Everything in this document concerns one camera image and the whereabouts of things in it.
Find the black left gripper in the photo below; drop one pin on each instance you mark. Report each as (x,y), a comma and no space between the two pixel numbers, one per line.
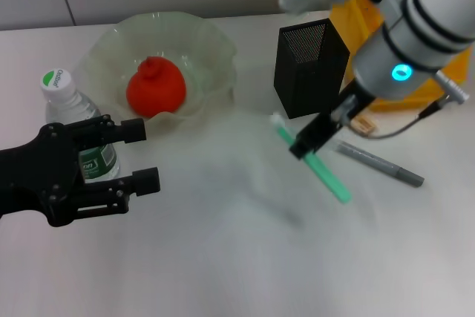
(37,176)

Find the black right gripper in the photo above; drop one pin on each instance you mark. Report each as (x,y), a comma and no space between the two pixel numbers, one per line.
(352,105)

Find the green pen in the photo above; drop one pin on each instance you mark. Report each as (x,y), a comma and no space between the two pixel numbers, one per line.
(328,177)

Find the small beige eraser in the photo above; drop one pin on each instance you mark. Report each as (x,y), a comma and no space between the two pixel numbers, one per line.
(361,124)

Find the grey marker pen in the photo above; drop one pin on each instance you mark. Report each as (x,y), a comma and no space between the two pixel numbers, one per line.
(375,161)

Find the red toy pomegranate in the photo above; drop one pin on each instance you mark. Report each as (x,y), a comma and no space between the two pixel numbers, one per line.
(156,87)

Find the clear green-label water bottle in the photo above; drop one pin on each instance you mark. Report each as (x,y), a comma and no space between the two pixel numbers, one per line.
(55,83)

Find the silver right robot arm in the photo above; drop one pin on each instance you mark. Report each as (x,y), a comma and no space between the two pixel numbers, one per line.
(408,35)

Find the black mesh pen holder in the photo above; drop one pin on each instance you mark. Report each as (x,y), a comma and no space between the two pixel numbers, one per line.
(308,87)

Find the green glass fruit bowl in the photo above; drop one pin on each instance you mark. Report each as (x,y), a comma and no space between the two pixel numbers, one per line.
(208,49)

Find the yellow plastic bin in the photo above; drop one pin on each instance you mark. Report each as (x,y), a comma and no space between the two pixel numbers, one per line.
(352,23)

